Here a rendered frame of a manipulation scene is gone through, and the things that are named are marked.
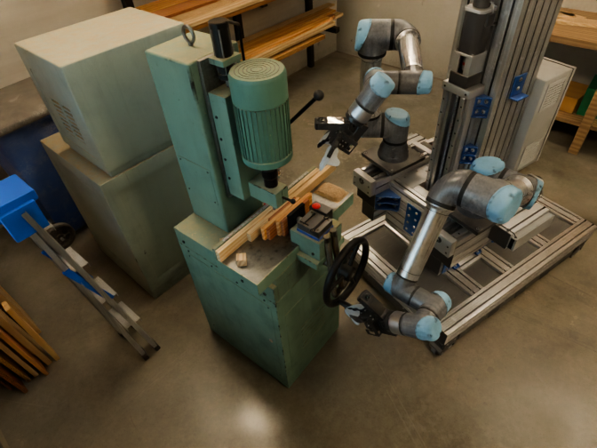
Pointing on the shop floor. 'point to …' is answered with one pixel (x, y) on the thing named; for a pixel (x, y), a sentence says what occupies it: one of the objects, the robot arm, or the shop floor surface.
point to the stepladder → (18, 211)
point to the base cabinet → (266, 317)
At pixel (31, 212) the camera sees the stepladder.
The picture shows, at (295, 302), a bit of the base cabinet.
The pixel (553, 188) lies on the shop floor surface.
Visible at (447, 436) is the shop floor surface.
